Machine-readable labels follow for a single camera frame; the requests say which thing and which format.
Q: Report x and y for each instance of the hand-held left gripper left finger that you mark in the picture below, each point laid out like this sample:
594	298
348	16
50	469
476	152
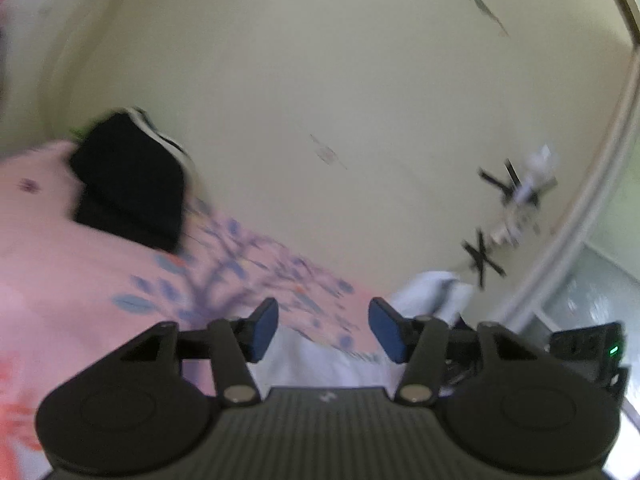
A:
265	331

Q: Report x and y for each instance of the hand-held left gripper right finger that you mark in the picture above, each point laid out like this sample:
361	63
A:
389	332

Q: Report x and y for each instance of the white garment with dark trim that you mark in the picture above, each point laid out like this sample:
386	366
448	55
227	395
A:
320	365

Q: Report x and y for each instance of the green glass window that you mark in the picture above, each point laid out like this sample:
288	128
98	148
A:
595	260

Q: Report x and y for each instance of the white hanging item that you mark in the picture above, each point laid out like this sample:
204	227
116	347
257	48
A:
535	172

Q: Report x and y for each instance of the pink floral bed sheet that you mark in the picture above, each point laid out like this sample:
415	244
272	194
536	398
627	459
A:
75	280

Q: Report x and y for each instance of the black folded garment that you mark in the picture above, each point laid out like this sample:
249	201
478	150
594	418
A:
130	185

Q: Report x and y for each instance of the black and white striped cloth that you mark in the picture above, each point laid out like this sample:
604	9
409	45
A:
165	140

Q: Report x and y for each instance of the black wall hook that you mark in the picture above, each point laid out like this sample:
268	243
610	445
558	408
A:
481	257
507	182

